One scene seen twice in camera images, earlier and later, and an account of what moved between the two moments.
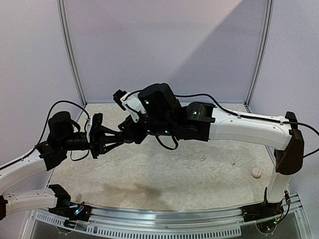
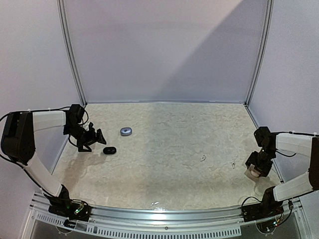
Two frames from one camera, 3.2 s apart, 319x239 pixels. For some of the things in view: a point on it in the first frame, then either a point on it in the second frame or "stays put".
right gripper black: x=134 y=132 -> x=255 y=166
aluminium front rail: x=176 y=223 stays put
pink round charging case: x=256 y=173 stays put
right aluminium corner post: x=270 y=7 stays put
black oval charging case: x=129 y=138 -> x=109 y=150
